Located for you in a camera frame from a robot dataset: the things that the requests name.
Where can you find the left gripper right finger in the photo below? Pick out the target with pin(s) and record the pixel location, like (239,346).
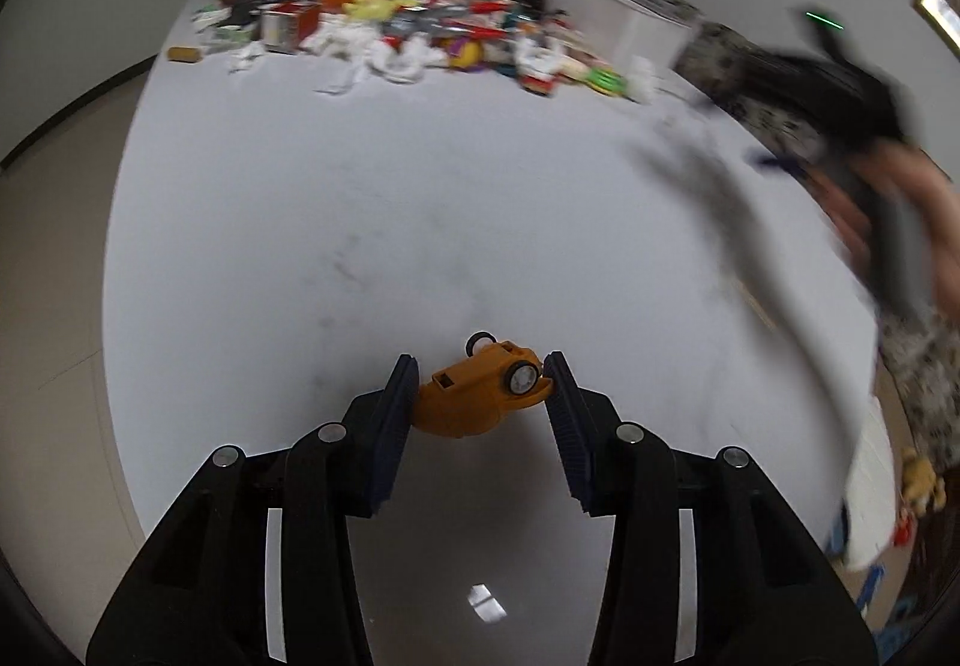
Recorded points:
(766,594)

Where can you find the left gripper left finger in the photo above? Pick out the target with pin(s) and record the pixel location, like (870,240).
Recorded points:
(195,592)

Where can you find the orange toy car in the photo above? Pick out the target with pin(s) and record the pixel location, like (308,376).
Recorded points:
(472,396)

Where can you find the person's right hand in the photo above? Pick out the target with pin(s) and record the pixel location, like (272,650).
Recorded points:
(896,216)

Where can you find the white storage box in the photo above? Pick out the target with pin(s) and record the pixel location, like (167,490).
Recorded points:
(618,31)

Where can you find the green round toy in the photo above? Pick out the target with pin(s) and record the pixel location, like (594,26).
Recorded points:
(606,81)

